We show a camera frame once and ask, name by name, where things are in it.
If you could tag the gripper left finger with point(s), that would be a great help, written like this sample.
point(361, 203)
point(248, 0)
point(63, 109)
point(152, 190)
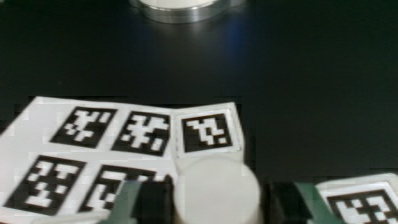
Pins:
point(143, 206)

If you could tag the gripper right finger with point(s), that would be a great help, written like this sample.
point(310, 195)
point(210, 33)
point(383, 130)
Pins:
point(297, 206)

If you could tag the white marker sheet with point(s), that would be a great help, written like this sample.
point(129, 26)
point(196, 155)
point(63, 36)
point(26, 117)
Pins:
point(82, 144)

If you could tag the white cross-shaped table base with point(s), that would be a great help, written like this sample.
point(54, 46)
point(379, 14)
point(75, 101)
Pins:
point(223, 197)

